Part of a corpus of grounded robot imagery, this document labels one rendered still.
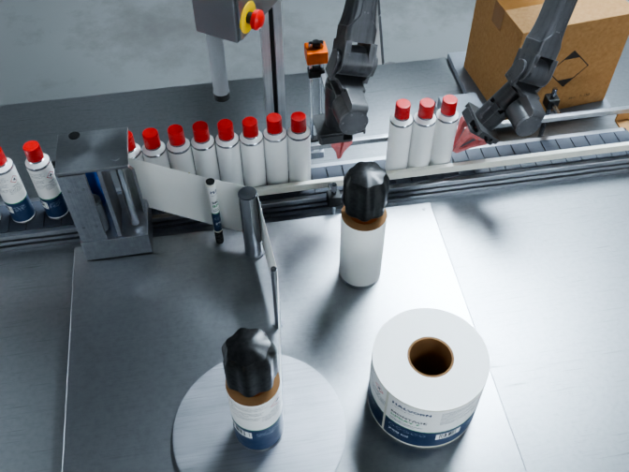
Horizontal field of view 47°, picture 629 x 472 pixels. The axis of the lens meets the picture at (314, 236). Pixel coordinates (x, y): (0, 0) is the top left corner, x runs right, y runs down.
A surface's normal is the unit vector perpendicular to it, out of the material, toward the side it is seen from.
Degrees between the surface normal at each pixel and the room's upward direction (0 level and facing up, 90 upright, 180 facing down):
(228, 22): 90
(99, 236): 90
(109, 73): 0
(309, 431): 0
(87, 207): 90
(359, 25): 63
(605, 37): 90
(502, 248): 0
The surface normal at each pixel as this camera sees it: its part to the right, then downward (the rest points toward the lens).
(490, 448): 0.00, -0.63
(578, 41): 0.28, 0.74
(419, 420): -0.20, 0.76
